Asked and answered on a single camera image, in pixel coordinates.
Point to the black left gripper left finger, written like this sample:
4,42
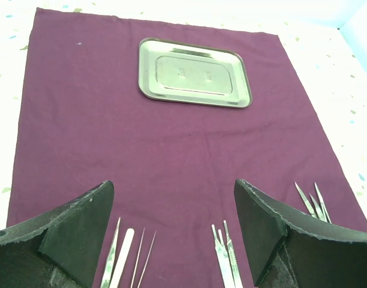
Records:
59,248

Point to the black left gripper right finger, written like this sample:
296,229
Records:
288,248

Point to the steel ring-handled scissors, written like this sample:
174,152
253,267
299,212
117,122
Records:
306,201

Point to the wide steel tweezers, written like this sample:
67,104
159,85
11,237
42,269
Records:
114,266

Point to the steel scalpel handle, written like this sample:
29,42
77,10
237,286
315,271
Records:
223,260
232,258

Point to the thin pointed steel tweezers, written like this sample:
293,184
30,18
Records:
143,256

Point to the purple cloth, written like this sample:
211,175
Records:
83,120

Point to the steel instrument tray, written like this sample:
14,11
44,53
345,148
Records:
187,73

